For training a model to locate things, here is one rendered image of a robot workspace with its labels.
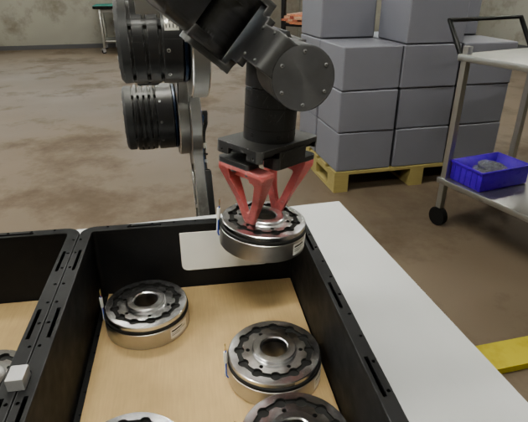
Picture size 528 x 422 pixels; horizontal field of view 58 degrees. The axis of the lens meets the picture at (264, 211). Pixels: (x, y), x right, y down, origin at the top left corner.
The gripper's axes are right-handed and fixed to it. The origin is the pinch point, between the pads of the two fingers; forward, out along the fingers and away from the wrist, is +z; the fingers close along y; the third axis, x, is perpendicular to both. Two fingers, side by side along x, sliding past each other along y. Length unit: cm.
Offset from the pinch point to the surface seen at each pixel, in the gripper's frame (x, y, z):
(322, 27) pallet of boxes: 148, 225, -4
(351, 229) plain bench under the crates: 15, 51, 26
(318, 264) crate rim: -7.5, 1.4, 4.6
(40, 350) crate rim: 2.8, -26.6, 6.4
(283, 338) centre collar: -8.3, -5.1, 11.2
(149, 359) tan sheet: 3.7, -14.6, 15.9
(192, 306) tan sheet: 7.5, -4.8, 15.5
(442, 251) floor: 30, 180, 90
